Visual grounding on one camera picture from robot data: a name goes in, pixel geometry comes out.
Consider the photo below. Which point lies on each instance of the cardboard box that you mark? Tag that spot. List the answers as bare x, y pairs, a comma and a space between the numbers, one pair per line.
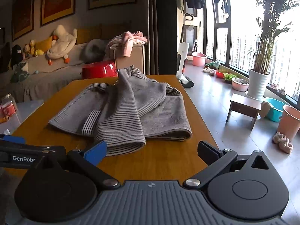
131, 58

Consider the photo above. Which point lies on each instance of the black plush toy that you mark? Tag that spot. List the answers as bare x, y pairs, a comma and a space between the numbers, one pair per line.
16, 55

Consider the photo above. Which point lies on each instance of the green and white plush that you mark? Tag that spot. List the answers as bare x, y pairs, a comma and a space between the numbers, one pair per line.
20, 71

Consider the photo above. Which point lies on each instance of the tall palm plant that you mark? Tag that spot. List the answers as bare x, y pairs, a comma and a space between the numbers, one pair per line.
267, 39

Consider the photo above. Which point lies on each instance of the deep pink basin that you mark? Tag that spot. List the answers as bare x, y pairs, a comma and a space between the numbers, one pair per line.
198, 59

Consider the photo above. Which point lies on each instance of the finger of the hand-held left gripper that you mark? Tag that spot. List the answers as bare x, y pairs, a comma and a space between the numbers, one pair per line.
11, 139

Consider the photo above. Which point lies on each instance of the blue basin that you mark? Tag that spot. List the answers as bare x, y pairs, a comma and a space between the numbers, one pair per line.
275, 110

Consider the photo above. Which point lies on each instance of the grey covered sofa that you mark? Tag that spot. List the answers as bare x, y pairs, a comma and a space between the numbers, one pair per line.
46, 79

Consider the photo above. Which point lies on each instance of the yellow plush pillow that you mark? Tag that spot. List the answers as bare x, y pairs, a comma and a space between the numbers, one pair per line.
44, 43

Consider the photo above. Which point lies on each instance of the white plant pot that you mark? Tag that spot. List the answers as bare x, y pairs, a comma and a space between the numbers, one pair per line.
257, 85

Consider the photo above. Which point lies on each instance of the white goose plush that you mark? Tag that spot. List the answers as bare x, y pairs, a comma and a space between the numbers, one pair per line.
62, 44

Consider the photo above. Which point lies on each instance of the small wooden stool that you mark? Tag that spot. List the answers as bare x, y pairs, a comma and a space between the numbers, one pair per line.
245, 104

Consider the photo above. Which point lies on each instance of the shallow pink basin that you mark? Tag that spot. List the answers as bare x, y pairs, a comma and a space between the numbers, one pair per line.
239, 85

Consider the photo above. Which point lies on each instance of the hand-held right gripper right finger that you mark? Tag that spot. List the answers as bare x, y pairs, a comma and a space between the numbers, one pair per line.
207, 152

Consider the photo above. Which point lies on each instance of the grey coffee table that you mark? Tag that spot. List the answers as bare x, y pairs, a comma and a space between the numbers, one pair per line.
29, 109

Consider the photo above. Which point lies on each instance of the narrow framed red picture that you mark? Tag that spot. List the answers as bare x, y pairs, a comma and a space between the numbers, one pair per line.
23, 9

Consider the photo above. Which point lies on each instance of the long curtain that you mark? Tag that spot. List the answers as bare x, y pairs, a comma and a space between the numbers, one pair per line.
164, 28

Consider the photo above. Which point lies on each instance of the small green plants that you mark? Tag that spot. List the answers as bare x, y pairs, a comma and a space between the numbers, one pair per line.
230, 77

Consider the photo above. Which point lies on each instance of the medium framed red picture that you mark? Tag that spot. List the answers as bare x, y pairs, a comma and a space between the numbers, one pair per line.
57, 2

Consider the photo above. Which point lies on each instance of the grey neck pillow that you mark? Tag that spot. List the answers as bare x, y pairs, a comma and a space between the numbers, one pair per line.
93, 49

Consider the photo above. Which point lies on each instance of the pink bucket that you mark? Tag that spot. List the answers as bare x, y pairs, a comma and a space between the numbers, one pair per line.
289, 124

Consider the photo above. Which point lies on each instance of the red round stool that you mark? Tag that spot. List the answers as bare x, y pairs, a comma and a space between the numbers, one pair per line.
99, 70

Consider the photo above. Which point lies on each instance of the white upright vacuum cleaner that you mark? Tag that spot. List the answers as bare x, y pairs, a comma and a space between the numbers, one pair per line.
182, 56

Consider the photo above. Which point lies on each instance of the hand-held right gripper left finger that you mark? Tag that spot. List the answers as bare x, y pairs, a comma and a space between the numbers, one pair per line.
96, 152

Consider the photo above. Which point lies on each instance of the pile of pink clothes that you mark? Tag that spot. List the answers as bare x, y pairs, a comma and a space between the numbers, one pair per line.
126, 41

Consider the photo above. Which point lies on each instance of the red basin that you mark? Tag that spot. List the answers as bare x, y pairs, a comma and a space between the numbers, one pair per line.
219, 74

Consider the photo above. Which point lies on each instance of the beige slipper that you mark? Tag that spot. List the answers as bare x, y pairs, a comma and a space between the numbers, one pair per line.
287, 145
277, 137

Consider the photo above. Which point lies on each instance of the glass jar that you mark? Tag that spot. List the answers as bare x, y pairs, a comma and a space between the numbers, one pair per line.
8, 109

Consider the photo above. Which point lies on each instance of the small plush figures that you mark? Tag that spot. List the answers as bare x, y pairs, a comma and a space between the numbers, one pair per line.
29, 48

